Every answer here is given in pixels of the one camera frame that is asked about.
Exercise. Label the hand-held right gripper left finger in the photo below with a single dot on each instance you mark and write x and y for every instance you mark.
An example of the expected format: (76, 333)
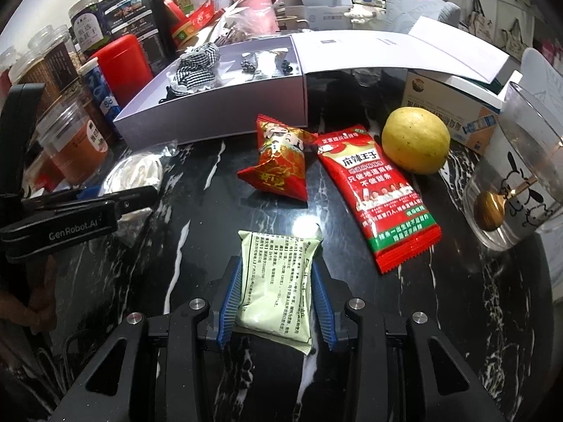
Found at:
(229, 303)

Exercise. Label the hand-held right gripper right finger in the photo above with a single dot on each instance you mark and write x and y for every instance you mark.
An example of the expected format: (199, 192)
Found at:
(327, 307)

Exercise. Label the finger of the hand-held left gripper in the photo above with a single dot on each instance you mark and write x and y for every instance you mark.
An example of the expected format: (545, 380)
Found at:
(132, 195)

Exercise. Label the clear plastic bag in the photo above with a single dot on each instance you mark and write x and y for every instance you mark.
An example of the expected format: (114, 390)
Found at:
(136, 171)

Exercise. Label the pale green sachet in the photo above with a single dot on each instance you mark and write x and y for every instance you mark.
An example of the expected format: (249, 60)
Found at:
(277, 290)

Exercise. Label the white gift box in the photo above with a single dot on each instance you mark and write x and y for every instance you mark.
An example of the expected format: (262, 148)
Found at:
(211, 110)

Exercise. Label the black white checkered cloth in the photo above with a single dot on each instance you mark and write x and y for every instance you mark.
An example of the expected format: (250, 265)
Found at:
(193, 68)

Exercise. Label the silver foil packet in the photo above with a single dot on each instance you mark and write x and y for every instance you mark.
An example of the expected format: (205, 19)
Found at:
(266, 59)

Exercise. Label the person's left hand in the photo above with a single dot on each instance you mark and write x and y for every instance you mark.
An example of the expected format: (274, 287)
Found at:
(31, 312)

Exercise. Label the clear cup of orange powder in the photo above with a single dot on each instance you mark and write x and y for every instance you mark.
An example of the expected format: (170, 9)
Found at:
(74, 154)

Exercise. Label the blue tablet tube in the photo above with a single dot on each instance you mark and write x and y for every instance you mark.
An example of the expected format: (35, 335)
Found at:
(101, 96)

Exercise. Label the large red snack packet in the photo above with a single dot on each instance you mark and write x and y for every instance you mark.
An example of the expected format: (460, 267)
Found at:
(374, 184)

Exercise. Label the red canister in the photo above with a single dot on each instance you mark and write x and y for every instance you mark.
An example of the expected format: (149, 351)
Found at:
(121, 63)

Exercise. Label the small red candy packet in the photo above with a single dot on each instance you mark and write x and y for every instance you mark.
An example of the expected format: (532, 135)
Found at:
(277, 162)

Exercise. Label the row of clear spice jars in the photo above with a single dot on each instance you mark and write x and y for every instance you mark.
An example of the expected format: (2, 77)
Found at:
(39, 61)

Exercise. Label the black printed pouch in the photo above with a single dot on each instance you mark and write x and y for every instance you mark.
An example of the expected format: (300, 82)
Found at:
(136, 22)

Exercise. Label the black-label clear jar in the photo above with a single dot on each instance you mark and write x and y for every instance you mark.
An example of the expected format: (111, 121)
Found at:
(88, 26)

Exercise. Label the red paper packet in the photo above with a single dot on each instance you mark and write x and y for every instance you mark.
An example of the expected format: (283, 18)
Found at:
(195, 20)

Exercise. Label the gold spoon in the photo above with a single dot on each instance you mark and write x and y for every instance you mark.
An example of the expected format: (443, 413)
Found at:
(488, 211)

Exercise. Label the yellow lemon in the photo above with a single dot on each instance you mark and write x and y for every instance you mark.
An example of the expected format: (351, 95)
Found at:
(415, 140)

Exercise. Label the pink cup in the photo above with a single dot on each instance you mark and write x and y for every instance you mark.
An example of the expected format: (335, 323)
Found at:
(255, 9)

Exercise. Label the cream medicine box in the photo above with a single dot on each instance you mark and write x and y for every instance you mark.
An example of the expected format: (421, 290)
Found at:
(435, 105)

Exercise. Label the glass mug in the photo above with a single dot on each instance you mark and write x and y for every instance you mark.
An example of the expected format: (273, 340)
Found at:
(514, 140)

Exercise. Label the white teal-edged box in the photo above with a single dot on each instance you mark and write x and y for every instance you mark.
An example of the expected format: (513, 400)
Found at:
(475, 90)

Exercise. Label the grey open carton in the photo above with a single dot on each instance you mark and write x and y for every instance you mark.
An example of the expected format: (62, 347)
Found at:
(316, 6)

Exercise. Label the white astronaut figure jar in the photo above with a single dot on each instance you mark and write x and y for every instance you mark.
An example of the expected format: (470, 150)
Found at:
(365, 6)

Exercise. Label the chair with pale blue cover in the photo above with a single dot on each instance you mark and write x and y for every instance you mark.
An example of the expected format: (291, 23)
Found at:
(543, 70)
(418, 11)

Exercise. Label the cream tote bag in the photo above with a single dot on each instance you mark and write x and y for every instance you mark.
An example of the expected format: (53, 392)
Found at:
(475, 17)
(517, 41)

